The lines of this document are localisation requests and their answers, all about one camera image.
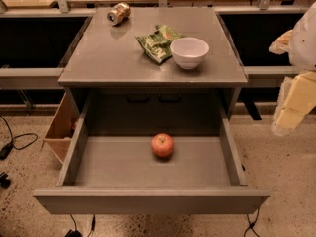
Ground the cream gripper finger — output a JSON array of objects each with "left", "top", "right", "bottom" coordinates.
[
  {"left": 271, "top": 71, "right": 316, "bottom": 136},
  {"left": 269, "top": 30, "right": 292, "bottom": 55}
]

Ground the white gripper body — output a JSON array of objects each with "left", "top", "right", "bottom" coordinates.
[{"left": 289, "top": 2, "right": 316, "bottom": 70}]

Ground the red apple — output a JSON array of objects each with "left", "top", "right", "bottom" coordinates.
[{"left": 151, "top": 133, "right": 174, "bottom": 158}]

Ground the grey open top drawer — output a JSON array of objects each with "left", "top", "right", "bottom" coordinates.
[{"left": 32, "top": 92, "right": 271, "bottom": 215}]

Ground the white ceramic bowl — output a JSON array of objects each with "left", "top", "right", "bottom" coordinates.
[{"left": 170, "top": 38, "right": 209, "bottom": 70}]

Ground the green chip bag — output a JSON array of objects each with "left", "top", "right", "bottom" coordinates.
[{"left": 136, "top": 25, "right": 182, "bottom": 64}]

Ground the grey metal cabinet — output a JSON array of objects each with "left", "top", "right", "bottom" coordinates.
[{"left": 59, "top": 8, "right": 247, "bottom": 136}]

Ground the crushed soda can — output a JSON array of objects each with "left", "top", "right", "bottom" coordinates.
[{"left": 107, "top": 2, "right": 131, "bottom": 26}]

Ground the cardboard box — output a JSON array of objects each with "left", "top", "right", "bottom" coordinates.
[{"left": 44, "top": 94, "right": 79, "bottom": 163}]

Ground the black cable right floor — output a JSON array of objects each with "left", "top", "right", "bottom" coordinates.
[{"left": 243, "top": 207, "right": 262, "bottom": 237}]

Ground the black cable under drawer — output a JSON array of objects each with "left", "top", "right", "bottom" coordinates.
[{"left": 64, "top": 214, "right": 97, "bottom": 237}]

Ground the black floor cable left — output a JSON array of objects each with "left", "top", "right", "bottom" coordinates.
[{"left": 0, "top": 115, "right": 39, "bottom": 161}]

